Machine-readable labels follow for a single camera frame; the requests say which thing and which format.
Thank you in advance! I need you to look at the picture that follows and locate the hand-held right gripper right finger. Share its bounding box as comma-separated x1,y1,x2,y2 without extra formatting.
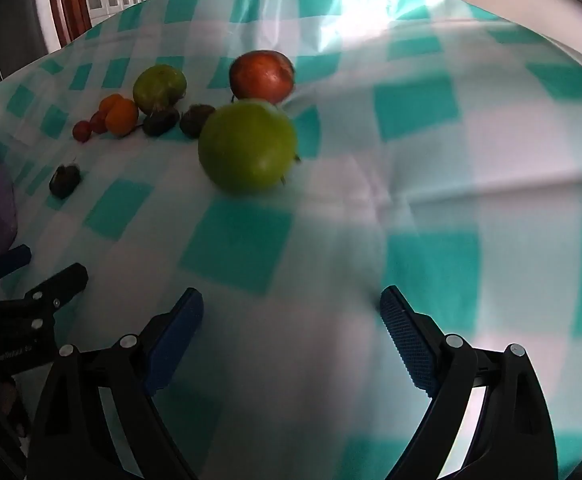
378,285,559,480

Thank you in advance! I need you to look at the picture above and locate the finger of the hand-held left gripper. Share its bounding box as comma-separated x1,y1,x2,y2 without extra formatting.
0,245,32,301
0,262,89,329

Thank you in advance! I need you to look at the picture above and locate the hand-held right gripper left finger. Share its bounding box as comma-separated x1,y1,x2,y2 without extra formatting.
26,287,205,480

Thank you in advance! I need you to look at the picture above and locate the dark purple passion fruit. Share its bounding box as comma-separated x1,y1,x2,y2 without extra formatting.
142,107,181,137
49,164,81,199
179,104,216,138

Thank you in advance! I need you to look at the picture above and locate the green apple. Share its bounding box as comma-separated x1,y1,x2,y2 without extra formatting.
198,100,299,195
132,64,188,115

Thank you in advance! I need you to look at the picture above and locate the red apple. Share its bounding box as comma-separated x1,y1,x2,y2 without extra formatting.
229,50,296,106

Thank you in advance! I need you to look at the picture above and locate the teal checkered tablecloth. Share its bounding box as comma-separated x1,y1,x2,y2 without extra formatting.
0,0,582,480

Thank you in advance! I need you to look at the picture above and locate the dark grey refrigerator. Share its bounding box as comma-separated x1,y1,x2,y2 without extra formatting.
0,5,54,96

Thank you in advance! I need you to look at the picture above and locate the wooden door frame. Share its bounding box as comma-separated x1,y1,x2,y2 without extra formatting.
53,0,94,43

